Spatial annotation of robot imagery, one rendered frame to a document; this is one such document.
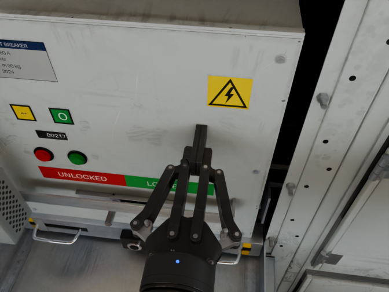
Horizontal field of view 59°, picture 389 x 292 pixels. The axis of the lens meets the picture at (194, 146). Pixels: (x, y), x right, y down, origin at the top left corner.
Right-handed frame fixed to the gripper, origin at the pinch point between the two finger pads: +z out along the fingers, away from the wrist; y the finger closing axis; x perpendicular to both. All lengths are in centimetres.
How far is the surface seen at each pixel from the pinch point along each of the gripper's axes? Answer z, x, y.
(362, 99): 3.7, 7.9, 19.9
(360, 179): 3.6, -7.8, 25.2
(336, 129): 3.7, 2.5, 18.3
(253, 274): -1.3, -38.0, 12.4
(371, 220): 1.5, -16.0, 29.5
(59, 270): -5.6, -38.2, -29.8
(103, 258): -1.8, -38.3, -21.0
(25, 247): -2, -38, -39
